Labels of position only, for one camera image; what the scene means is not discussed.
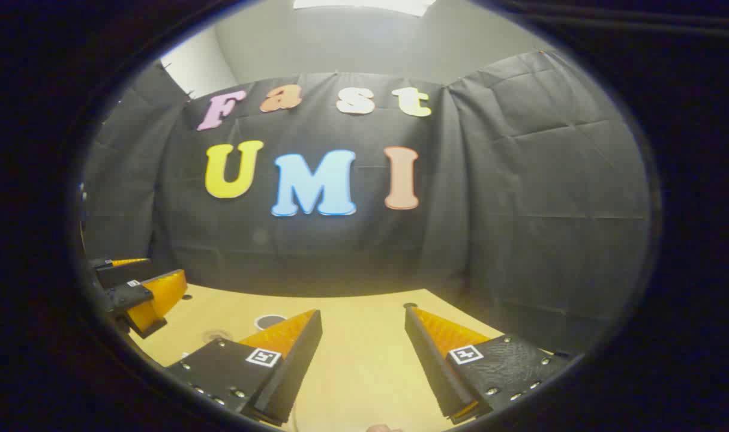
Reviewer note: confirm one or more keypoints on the white cup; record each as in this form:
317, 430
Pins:
269, 320

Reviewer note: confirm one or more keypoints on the ceiling light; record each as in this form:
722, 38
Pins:
364, 5

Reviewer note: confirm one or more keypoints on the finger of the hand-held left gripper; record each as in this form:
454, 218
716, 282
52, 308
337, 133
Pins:
133, 295
124, 273

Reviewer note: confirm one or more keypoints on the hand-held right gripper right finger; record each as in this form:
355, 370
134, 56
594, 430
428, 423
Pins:
430, 361

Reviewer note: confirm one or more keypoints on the black backdrop cloth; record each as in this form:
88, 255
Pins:
520, 198

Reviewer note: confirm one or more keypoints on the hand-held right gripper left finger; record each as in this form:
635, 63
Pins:
297, 361

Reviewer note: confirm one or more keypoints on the wooden desktop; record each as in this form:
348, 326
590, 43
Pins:
364, 354

